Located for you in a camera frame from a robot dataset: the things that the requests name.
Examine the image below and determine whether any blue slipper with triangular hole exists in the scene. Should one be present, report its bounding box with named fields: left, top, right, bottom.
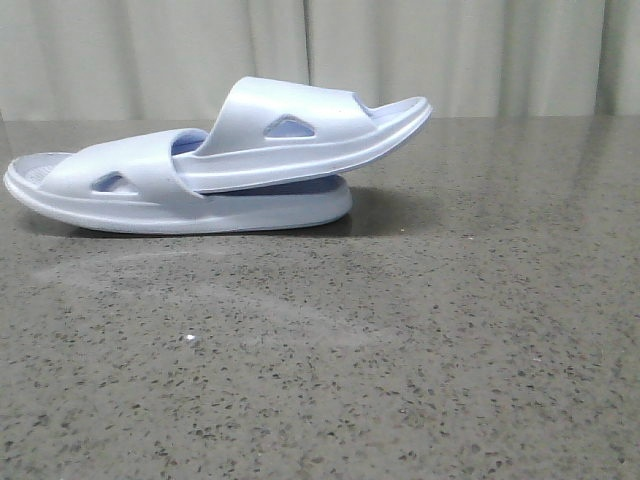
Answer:
left=174, top=77, right=432, bottom=193

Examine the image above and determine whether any blue slipper with round hole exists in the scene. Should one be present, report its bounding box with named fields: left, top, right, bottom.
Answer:
left=4, top=129, right=352, bottom=235

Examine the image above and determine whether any grey-green curtain backdrop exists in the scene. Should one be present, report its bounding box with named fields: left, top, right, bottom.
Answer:
left=1, top=1, right=639, bottom=120

